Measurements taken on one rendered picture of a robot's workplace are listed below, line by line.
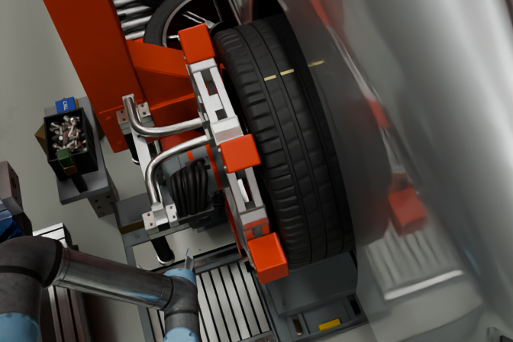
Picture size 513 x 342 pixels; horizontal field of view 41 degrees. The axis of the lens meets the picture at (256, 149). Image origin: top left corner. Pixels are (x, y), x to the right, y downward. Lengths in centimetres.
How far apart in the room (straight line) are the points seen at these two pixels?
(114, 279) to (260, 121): 46
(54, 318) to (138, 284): 103
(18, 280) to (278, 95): 68
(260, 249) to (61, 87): 191
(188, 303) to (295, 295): 85
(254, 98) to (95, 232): 144
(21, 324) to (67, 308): 121
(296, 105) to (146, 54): 75
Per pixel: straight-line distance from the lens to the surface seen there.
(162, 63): 218
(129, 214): 269
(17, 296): 128
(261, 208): 161
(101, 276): 142
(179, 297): 152
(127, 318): 264
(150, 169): 168
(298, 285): 234
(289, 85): 157
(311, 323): 237
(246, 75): 158
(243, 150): 149
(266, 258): 165
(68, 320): 245
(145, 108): 188
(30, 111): 334
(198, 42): 179
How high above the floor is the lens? 235
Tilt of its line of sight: 54 degrees down
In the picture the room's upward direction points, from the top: 10 degrees counter-clockwise
